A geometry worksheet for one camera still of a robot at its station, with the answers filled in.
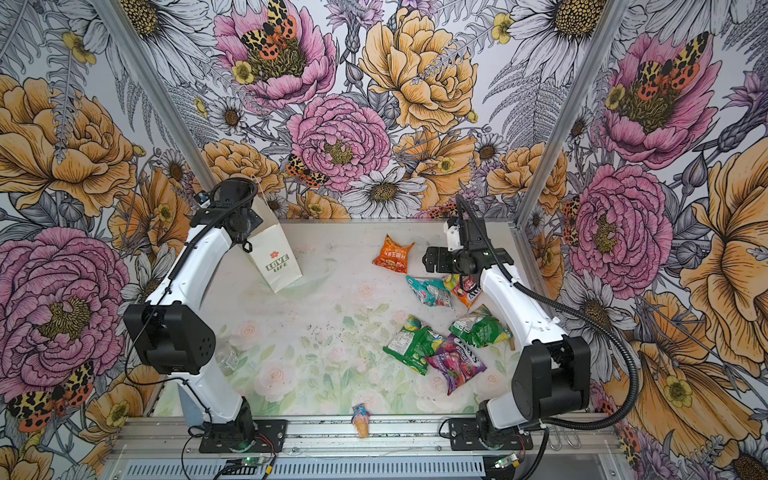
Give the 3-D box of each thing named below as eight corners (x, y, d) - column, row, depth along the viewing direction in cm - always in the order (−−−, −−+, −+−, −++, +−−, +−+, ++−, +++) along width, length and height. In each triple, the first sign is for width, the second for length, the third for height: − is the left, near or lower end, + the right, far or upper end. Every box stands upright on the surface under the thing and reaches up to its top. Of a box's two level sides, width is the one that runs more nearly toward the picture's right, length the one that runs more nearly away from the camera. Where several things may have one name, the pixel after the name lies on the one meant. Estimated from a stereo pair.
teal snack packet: (407, 309, 98) (408, 300, 94) (406, 285, 104) (407, 276, 100) (449, 309, 98) (452, 300, 94) (446, 285, 104) (448, 276, 100)
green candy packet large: (385, 351, 90) (384, 345, 87) (409, 319, 97) (410, 313, 94) (422, 379, 85) (423, 374, 82) (445, 343, 92) (447, 338, 89)
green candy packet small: (474, 362, 88) (478, 355, 84) (450, 330, 94) (452, 322, 90) (507, 340, 92) (512, 332, 88) (481, 311, 99) (485, 303, 95)
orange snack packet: (375, 265, 110) (374, 257, 107) (386, 242, 117) (386, 235, 114) (406, 274, 107) (406, 266, 104) (416, 251, 114) (416, 243, 111)
